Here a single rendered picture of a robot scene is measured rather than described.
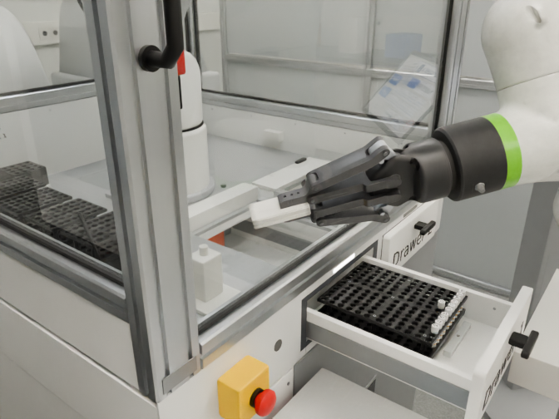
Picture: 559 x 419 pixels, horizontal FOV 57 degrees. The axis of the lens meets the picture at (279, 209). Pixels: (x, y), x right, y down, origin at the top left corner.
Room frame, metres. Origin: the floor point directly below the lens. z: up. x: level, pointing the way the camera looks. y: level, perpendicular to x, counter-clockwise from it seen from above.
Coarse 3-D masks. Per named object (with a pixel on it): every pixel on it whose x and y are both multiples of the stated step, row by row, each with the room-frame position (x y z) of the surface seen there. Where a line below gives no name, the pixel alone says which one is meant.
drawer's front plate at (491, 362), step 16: (528, 288) 0.80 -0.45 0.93; (512, 304) 0.74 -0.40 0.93; (528, 304) 0.79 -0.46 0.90; (512, 320) 0.70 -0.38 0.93; (496, 336) 0.66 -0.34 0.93; (496, 352) 0.62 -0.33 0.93; (512, 352) 0.74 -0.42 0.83; (480, 368) 0.58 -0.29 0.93; (496, 368) 0.63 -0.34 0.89; (480, 384) 0.57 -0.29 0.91; (480, 400) 0.57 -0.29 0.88; (480, 416) 0.59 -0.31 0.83
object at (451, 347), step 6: (462, 324) 0.80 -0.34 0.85; (468, 324) 0.80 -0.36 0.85; (462, 330) 0.78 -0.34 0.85; (468, 330) 0.79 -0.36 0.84; (456, 336) 0.76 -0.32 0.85; (462, 336) 0.76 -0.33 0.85; (450, 342) 0.75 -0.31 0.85; (456, 342) 0.75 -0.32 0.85; (450, 348) 0.73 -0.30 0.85; (456, 348) 0.74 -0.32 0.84; (444, 354) 0.72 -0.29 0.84; (450, 354) 0.72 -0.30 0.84
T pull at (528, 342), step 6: (534, 330) 0.69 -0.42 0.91; (516, 336) 0.68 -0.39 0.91; (522, 336) 0.68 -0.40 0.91; (534, 336) 0.68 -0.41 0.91; (510, 342) 0.67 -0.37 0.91; (516, 342) 0.67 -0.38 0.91; (522, 342) 0.66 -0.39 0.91; (528, 342) 0.66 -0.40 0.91; (534, 342) 0.67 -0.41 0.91; (522, 348) 0.65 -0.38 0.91; (528, 348) 0.65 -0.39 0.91; (522, 354) 0.64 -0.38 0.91; (528, 354) 0.64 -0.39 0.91
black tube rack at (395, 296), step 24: (360, 264) 0.93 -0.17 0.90; (336, 288) 0.85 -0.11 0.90; (360, 288) 0.85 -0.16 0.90; (384, 288) 0.84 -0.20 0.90; (408, 288) 0.84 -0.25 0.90; (432, 288) 0.84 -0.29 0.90; (336, 312) 0.81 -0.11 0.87; (360, 312) 0.77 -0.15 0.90; (384, 312) 0.77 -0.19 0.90; (408, 312) 0.77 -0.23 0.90; (432, 312) 0.76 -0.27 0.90; (384, 336) 0.73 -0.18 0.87; (408, 336) 0.70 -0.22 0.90
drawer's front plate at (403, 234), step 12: (432, 204) 1.19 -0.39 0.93; (408, 216) 1.11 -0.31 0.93; (420, 216) 1.13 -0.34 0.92; (432, 216) 1.20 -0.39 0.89; (396, 228) 1.05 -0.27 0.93; (408, 228) 1.08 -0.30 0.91; (384, 240) 1.01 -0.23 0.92; (396, 240) 1.03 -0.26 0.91; (408, 240) 1.09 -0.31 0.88; (384, 252) 1.01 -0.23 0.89; (408, 252) 1.09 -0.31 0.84; (396, 264) 1.04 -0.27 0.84
